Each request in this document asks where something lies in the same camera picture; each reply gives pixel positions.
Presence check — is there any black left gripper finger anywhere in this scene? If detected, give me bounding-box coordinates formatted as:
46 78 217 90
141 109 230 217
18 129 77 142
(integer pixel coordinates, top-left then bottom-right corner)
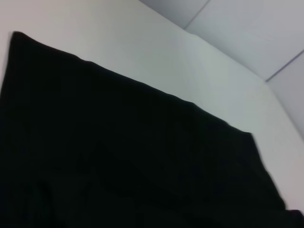
285 209 304 228

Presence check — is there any black shirt with white print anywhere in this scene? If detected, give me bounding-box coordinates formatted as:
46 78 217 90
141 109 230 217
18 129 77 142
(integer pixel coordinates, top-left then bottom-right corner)
0 30 304 228

